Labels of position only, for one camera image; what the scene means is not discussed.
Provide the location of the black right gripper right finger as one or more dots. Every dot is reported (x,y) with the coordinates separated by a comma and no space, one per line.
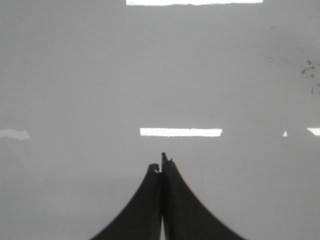
(185,217)

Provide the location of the white whiteboard with aluminium frame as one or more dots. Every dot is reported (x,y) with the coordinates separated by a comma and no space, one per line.
(93,91)

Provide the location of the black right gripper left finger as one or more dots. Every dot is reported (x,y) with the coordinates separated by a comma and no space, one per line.
(141,218)

